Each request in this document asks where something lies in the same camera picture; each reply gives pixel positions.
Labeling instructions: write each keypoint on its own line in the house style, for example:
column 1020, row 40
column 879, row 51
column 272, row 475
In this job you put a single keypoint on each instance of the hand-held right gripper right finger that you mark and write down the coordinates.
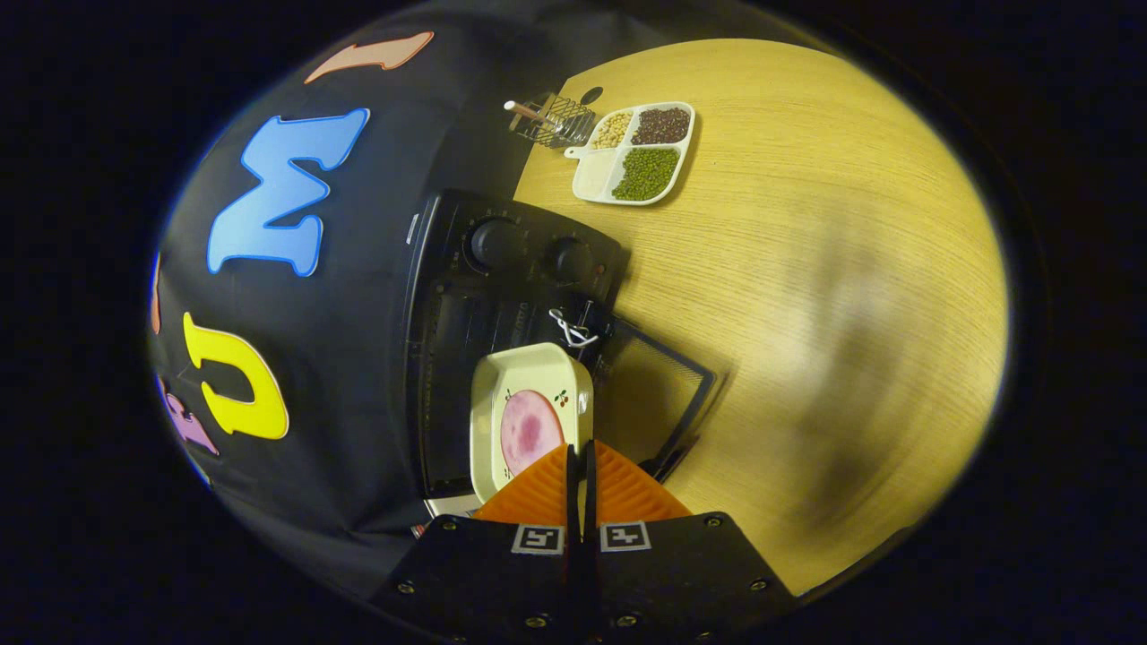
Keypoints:
column 681, row 573

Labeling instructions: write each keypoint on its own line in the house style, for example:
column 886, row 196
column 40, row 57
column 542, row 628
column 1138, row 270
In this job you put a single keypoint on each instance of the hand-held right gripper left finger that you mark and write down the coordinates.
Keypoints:
column 484, row 573

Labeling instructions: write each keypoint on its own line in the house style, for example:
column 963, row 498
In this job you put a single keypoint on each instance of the pink round meat slice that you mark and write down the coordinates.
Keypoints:
column 529, row 430

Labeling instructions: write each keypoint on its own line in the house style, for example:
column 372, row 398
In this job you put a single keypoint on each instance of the cream square plate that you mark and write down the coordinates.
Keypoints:
column 538, row 367

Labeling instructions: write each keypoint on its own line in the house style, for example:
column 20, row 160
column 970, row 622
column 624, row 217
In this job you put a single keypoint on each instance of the black electric oven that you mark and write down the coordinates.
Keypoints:
column 511, row 251

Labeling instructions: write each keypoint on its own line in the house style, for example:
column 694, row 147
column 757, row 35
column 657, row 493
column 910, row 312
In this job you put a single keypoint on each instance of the green mung beans pile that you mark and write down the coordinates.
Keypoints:
column 645, row 175

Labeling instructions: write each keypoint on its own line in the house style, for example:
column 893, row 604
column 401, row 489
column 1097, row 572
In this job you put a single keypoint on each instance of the white divided dish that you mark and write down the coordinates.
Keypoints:
column 596, row 175

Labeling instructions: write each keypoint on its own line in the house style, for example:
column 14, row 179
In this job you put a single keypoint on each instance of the dark red beans pile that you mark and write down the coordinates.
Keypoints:
column 661, row 126

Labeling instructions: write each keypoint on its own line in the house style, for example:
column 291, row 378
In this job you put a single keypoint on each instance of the yellow soybeans pile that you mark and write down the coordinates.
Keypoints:
column 612, row 131

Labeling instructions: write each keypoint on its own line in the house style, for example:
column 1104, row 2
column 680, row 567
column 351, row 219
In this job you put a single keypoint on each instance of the white brown-tipped stick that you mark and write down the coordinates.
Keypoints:
column 529, row 111

